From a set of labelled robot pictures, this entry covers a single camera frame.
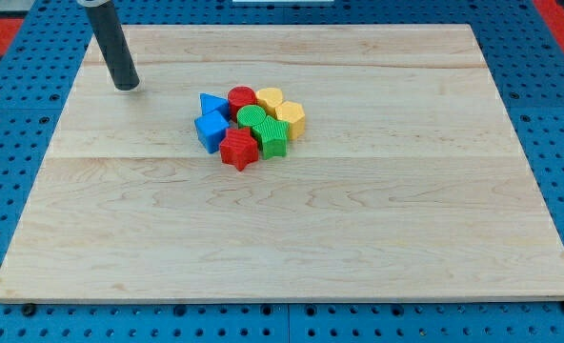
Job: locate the yellow pentagon block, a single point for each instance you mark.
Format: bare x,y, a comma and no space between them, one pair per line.
269,99

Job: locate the green star block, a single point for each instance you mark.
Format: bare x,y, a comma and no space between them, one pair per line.
272,137

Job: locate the green cylinder block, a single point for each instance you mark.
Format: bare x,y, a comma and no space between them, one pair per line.
250,115

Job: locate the red cylinder block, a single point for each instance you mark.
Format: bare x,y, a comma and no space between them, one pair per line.
239,97

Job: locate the light wooden board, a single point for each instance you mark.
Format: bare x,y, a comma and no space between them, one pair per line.
408,185

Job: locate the yellow hexagon block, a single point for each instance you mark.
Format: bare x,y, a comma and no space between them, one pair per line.
294,114

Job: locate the blue triangle block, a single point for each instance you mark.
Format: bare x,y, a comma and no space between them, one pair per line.
210,103

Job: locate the blue cube block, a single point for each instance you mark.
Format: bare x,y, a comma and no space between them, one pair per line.
211,130

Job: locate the black cylindrical robot arm rod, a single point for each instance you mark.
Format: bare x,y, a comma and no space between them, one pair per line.
112,42

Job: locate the red star block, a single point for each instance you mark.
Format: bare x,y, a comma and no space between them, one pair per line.
239,148

